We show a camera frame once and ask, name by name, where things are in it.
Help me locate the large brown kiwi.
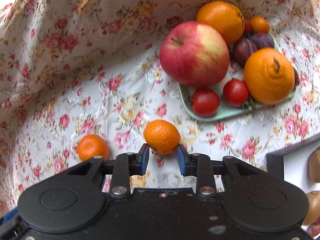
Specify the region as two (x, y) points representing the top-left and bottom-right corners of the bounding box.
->
(303, 191), (320, 226)

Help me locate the red brown plum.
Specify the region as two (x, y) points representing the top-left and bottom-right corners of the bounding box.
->
(306, 223), (320, 237)

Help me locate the tomato tray left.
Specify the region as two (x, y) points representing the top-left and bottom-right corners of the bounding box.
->
(191, 88), (220, 118)

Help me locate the tomato tray middle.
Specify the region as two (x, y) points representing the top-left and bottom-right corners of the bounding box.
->
(223, 79), (249, 108)

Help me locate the black white-lined box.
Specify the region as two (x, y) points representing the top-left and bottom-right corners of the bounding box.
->
(266, 134), (319, 193)

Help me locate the pale green tray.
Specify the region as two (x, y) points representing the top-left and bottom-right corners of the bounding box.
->
(178, 33), (298, 123)

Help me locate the red yellow apple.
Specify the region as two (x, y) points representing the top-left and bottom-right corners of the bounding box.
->
(159, 21), (229, 88)

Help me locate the large knobbed orange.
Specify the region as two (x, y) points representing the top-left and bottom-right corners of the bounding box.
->
(244, 48), (295, 105)

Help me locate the floral tablecloth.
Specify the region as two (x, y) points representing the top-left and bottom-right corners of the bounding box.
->
(1, 0), (319, 214)

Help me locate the small kiwi far left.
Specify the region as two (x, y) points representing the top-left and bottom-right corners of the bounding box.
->
(309, 147), (320, 183)

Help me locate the purple plum in cluster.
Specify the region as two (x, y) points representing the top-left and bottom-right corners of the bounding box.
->
(232, 37), (257, 66)

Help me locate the dark plum tray right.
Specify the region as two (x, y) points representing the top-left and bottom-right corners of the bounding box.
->
(293, 68), (300, 87)

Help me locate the purple plum tray rear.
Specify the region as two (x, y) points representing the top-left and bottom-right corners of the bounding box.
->
(250, 33), (274, 50)

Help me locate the dark cherry tomato tray rear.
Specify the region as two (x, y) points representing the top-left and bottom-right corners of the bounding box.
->
(244, 18), (252, 35)

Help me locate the rear orange with stem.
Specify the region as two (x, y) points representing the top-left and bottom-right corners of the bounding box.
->
(196, 1), (245, 46)

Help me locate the small mandarin on tray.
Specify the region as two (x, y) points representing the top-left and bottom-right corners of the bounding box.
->
(249, 16), (270, 34)

